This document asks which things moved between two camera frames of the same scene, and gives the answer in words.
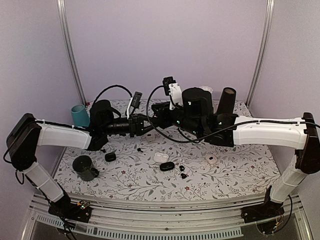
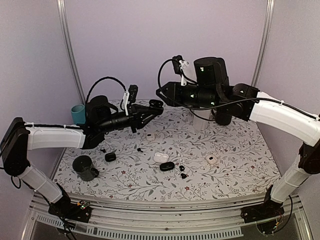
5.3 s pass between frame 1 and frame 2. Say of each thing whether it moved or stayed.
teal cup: stayed
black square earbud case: stayed
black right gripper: moved
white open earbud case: stayed
